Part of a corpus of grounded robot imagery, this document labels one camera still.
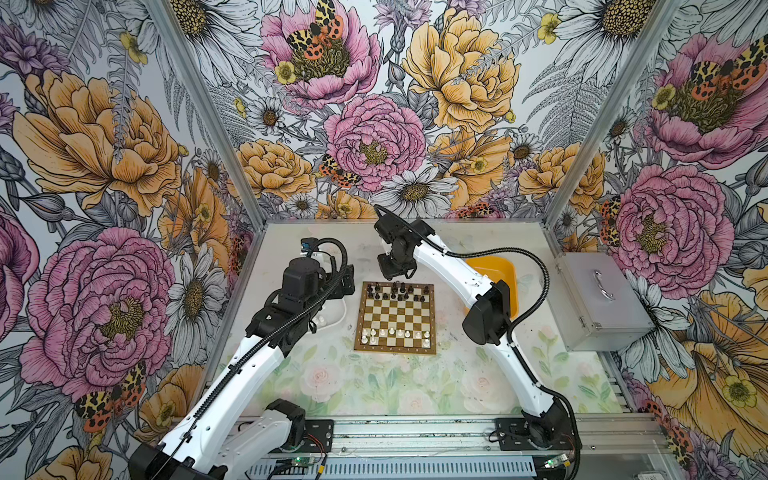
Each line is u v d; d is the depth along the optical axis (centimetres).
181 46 76
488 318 60
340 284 68
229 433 44
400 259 79
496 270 104
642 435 76
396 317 94
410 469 78
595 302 82
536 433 66
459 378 84
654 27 73
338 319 89
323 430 74
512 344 63
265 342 47
